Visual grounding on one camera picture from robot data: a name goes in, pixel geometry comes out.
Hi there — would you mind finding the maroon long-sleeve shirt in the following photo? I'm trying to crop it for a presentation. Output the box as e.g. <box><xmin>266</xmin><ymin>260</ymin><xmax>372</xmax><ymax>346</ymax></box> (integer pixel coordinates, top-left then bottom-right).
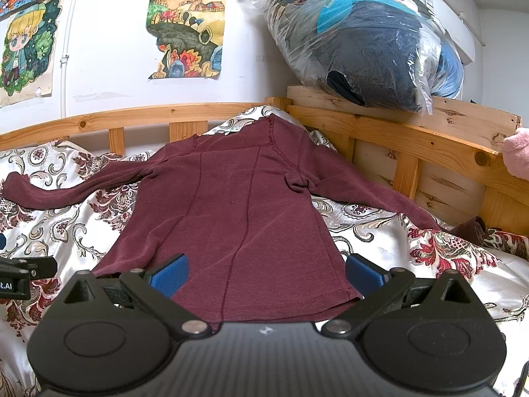
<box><xmin>3</xmin><ymin>116</ymin><xmax>436</xmax><ymax>323</ymax></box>

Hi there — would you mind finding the clear bag of clothes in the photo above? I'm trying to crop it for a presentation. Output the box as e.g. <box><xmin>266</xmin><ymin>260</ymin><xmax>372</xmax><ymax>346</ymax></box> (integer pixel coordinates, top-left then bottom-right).
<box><xmin>240</xmin><ymin>0</ymin><xmax>464</xmax><ymax>114</ymax></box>

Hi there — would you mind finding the pink plush item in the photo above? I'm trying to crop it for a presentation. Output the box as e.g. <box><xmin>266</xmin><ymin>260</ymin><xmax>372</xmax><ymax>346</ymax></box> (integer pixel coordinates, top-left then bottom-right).
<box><xmin>502</xmin><ymin>127</ymin><xmax>529</xmax><ymax>180</ymax></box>

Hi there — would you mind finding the blond child painting poster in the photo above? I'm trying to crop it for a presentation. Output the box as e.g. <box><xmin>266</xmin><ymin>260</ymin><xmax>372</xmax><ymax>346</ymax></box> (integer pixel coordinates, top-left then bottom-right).
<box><xmin>1</xmin><ymin>0</ymin><xmax>62</xmax><ymax>107</ymax></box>

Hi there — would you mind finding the landscape painting poster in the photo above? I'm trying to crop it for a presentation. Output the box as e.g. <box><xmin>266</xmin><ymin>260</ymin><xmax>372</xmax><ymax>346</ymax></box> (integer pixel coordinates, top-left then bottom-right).
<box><xmin>146</xmin><ymin>0</ymin><xmax>226</xmax><ymax>79</ymax></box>

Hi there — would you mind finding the white air conditioner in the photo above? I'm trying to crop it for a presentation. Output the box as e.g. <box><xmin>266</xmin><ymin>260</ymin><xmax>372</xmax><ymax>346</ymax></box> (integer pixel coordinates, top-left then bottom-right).
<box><xmin>420</xmin><ymin>0</ymin><xmax>475</xmax><ymax>66</ymax></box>

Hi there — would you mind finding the wooden bed frame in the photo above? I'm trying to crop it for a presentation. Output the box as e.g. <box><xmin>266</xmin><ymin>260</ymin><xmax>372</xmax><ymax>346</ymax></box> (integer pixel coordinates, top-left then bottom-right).
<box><xmin>1</xmin><ymin>85</ymin><xmax>528</xmax><ymax>235</ymax></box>

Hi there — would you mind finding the white wall pipe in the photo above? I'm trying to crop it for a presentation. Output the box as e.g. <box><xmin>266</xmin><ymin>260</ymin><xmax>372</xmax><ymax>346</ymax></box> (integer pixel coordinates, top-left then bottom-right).
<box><xmin>60</xmin><ymin>0</ymin><xmax>77</xmax><ymax>118</ymax></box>

